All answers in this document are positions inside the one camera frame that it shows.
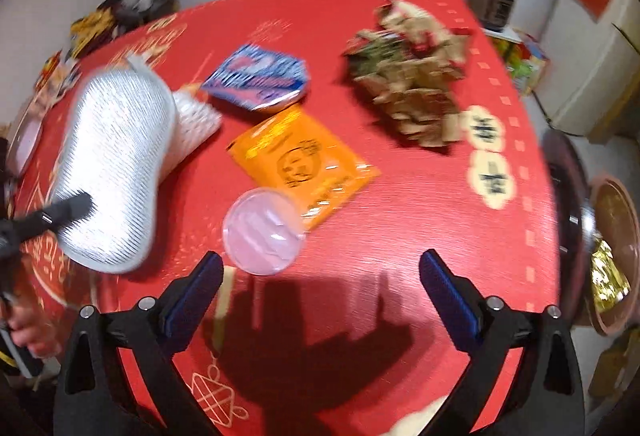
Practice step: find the crumpled gold brown wrapper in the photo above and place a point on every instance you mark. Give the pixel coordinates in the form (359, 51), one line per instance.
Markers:
(410, 70)

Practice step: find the blue purple snack packet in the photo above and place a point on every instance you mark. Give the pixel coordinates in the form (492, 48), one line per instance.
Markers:
(255, 75)

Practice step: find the pile of snack packets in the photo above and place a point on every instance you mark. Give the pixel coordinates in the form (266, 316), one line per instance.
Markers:
(57, 70)

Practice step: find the colourful shopping bag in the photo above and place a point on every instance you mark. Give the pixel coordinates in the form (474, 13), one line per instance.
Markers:
(522, 60)

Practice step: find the dark basket with plastic bag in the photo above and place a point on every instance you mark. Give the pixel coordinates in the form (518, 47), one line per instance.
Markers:
(147, 5)

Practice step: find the white textured pad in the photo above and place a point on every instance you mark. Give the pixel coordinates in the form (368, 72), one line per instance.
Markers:
(192, 130)

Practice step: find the clear round plastic lid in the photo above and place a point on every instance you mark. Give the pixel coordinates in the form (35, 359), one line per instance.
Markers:
(262, 233)

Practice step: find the person's left hand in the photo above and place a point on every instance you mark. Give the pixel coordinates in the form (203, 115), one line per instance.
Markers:
(32, 328)

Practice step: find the white side table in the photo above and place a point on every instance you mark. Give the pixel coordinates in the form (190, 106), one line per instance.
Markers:
(500, 33)

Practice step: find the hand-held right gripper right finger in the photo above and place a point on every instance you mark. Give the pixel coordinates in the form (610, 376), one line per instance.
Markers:
(450, 298)

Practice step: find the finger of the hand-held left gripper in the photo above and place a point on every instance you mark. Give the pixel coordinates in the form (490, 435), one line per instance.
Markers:
(60, 213)

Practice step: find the gold foil wrapper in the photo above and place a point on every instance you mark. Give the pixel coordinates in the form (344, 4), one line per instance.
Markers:
(607, 276)

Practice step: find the silver scouring pad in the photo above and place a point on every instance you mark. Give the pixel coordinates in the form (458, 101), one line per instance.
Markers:
(115, 155)

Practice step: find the cardboard box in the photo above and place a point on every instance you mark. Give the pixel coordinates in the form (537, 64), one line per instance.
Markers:
(612, 366)

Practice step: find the red printed tablecloth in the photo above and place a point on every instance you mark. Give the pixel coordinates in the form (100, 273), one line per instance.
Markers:
(400, 216)

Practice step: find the yellow snack bag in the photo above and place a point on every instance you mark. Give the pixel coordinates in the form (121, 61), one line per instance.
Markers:
(92, 33)

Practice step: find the white fridge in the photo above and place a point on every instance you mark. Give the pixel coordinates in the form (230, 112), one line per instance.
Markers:
(595, 65)

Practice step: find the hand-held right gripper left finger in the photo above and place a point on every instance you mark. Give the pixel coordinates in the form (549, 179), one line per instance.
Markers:
(192, 301)

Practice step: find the pink bowl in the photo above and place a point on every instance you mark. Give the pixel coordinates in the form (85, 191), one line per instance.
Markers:
(22, 140)

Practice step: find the orange snack packet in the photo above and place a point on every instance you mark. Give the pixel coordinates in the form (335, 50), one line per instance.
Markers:
(295, 155)

